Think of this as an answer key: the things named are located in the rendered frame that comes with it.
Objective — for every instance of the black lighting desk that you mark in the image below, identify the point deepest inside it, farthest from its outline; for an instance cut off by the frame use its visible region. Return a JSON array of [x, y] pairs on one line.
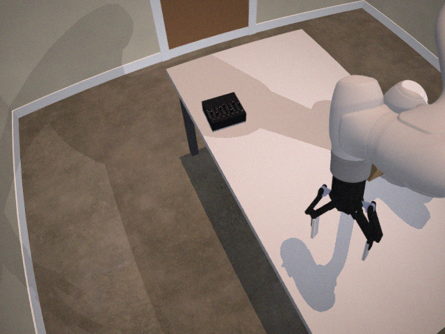
[[222, 115]]

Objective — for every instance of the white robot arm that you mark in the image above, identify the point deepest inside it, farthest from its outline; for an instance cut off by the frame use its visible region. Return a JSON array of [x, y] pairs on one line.
[[399, 133]]

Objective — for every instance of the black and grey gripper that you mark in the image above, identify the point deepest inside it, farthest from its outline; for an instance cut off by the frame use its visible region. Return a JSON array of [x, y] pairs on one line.
[[351, 202]]

